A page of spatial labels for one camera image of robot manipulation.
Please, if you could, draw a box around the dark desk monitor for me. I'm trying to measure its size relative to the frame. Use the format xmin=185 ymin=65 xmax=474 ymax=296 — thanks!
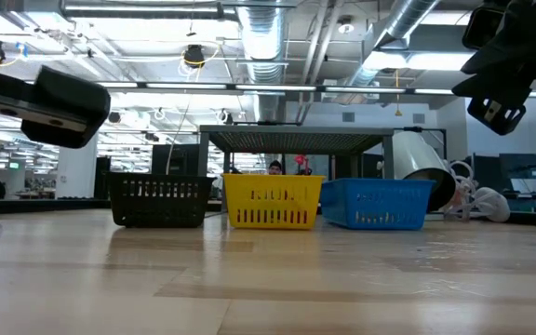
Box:
xmin=471 ymin=153 xmax=536 ymax=193

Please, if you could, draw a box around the long ceiling light bar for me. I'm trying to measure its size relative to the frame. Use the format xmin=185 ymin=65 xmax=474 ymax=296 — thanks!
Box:
xmin=0 ymin=78 xmax=536 ymax=99

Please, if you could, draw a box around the blue plastic basket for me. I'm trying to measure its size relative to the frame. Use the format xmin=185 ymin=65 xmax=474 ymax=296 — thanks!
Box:
xmin=318 ymin=177 xmax=436 ymax=232

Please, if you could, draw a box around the round ceiling sensor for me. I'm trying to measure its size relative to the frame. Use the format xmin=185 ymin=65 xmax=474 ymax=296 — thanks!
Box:
xmin=336 ymin=15 xmax=356 ymax=35

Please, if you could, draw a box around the small red object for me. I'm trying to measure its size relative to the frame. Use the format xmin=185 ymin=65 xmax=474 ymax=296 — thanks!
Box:
xmin=293 ymin=154 xmax=311 ymax=176

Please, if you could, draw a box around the grey perforated metal shelf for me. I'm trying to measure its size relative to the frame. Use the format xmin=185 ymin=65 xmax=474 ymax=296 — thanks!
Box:
xmin=197 ymin=124 xmax=396 ymax=213

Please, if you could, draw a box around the yellow plastic basket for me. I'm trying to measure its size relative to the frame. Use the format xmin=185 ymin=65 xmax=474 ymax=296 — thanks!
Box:
xmin=222 ymin=173 xmax=327 ymax=231

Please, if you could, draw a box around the black computer monitor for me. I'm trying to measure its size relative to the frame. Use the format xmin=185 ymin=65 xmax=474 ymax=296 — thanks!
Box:
xmin=150 ymin=142 xmax=203 ymax=177

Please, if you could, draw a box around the black plastic basket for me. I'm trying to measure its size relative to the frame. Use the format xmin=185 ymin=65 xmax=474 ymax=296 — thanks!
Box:
xmin=107 ymin=172 xmax=216 ymax=229

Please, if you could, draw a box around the black cabinet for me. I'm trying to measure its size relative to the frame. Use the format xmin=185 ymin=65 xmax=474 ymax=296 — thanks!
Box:
xmin=93 ymin=155 xmax=112 ymax=200

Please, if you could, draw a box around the white square pillar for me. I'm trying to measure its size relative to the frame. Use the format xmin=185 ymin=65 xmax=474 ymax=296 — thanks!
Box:
xmin=55 ymin=92 xmax=100 ymax=200

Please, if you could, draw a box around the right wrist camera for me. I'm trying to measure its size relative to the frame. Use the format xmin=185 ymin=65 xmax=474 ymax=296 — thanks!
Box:
xmin=462 ymin=3 xmax=506 ymax=51

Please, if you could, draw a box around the yellow hanging cord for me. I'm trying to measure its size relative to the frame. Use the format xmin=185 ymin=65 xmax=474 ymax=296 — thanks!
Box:
xmin=393 ymin=68 xmax=403 ymax=117

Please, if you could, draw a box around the white coiled cable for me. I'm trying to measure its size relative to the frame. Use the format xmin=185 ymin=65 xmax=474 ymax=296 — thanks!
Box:
xmin=443 ymin=159 xmax=488 ymax=221

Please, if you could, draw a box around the silver spiral air duct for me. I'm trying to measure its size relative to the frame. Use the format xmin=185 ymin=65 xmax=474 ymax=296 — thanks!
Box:
xmin=342 ymin=0 xmax=441 ymax=90

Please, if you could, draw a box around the silver ribbed air duct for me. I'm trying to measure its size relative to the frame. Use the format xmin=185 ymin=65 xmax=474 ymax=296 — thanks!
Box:
xmin=235 ymin=0 xmax=293 ymax=123

